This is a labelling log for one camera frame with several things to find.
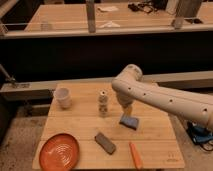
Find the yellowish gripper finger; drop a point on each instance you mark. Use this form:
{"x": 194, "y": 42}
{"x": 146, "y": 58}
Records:
{"x": 128, "y": 110}

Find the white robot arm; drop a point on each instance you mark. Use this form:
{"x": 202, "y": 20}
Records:
{"x": 194, "y": 107}

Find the blue sponge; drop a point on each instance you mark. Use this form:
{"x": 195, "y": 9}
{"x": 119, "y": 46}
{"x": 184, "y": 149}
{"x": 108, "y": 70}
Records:
{"x": 129, "y": 121}

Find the grey rectangular block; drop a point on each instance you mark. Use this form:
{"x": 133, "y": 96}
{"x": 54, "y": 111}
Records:
{"x": 105, "y": 143}

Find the orange carrot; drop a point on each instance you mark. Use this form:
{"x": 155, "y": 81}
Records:
{"x": 135, "y": 156}

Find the white plastic cup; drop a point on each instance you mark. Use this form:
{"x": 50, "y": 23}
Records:
{"x": 62, "y": 96}

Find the orange plate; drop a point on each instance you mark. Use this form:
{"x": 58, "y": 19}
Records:
{"x": 59, "y": 153}

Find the white crumpled cloth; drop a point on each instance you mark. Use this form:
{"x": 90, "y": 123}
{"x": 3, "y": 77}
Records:
{"x": 110, "y": 24}

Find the white paper sheet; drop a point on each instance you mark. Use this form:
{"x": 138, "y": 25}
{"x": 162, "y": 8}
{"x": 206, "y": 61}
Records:
{"x": 107, "y": 9}

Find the grey metal post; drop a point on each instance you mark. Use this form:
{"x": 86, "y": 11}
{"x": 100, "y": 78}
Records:
{"x": 187, "y": 11}
{"x": 90, "y": 9}

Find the grey metal post right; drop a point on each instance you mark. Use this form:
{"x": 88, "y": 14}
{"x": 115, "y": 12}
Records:
{"x": 187, "y": 11}

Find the metal clamp bracket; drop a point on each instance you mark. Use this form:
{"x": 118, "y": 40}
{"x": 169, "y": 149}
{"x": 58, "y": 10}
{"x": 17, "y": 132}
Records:
{"x": 12, "y": 80}

